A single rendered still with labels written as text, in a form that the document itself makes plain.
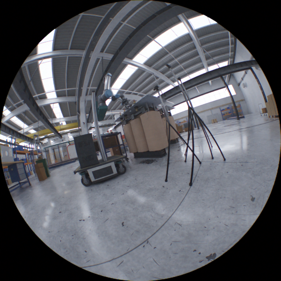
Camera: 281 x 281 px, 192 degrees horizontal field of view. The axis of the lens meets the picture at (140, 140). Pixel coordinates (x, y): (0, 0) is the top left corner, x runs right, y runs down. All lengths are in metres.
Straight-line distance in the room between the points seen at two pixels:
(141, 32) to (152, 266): 5.08
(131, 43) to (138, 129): 4.03
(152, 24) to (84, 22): 6.39
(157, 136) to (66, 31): 10.59
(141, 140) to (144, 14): 10.05
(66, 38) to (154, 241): 10.92
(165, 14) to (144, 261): 5.23
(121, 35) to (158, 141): 9.77
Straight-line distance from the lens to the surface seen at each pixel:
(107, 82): 1.84
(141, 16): 9.94
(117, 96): 1.82
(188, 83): 10.32
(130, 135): 2.46
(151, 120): 1.83
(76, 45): 10.41
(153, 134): 1.81
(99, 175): 1.41
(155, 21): 4.61
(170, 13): 4.79
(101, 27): 6.37
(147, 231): 0.60
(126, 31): 9.97
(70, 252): 0.77
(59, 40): 10.73
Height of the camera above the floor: 0.53
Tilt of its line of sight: 1 degrees down
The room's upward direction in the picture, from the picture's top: 15 degrees counter-clockwise
